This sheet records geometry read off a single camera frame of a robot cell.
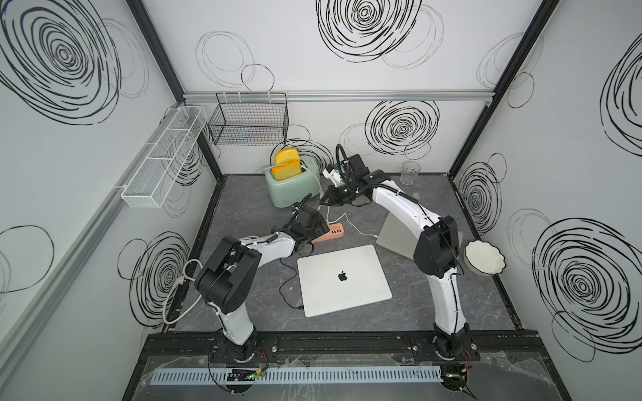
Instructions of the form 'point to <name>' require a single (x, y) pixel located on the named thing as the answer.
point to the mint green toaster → (287, 194)
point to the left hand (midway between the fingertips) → (318, 227)
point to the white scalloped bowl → (484, 257)
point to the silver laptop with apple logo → (340, 279)
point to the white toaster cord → (313, 175)
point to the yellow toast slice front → (287, 170)
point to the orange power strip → (336, 230)
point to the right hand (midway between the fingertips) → (322, 201)
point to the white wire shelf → (146, 186)
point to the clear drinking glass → (410, 172)
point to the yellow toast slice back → (287, 155)
